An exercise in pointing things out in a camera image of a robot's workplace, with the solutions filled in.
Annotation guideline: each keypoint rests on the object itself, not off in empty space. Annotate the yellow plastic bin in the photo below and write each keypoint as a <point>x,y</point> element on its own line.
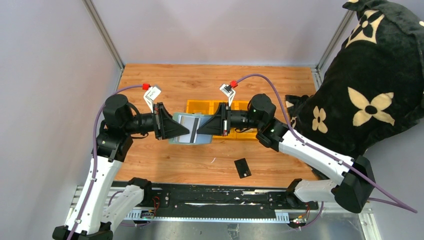
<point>198,107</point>
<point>245,134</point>
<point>232,135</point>

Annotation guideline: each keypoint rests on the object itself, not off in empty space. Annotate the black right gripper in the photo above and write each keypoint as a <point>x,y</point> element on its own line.
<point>224,119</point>

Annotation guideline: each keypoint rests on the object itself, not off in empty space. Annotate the black flower pattern blanket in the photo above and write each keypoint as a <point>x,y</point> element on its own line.
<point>373,88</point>

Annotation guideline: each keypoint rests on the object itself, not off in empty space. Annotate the black credit card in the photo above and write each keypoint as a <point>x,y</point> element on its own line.
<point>242,168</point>

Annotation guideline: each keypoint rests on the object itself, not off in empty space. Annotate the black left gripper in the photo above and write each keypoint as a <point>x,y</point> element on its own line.
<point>157,121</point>

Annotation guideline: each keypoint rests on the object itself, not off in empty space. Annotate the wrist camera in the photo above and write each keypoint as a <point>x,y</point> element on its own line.
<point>229,92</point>
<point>150,95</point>

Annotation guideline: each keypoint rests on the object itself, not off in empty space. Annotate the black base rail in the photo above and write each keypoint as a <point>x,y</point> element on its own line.
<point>215,203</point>

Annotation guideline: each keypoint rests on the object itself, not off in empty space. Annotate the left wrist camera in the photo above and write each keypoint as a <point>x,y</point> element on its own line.
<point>150,95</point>

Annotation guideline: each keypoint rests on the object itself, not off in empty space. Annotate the yellow plastic bin middle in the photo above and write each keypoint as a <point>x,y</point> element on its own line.
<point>232,135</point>

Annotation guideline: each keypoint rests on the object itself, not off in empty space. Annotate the yellow plastic bin right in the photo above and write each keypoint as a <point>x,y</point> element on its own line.
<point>245,134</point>

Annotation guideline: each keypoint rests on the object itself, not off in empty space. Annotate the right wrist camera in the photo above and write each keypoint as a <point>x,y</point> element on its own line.
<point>229,92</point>

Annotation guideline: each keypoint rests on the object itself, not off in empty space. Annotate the silver magnetic stripe card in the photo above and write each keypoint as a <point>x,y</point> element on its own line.
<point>192,124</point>

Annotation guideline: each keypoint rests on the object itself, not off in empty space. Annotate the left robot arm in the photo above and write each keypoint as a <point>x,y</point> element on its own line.
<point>91,219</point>

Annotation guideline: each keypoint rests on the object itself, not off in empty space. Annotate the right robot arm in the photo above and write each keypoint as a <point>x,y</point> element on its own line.
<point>350,181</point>

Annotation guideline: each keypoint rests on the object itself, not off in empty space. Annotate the yellow plastic bin left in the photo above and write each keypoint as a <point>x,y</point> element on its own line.
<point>198,107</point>

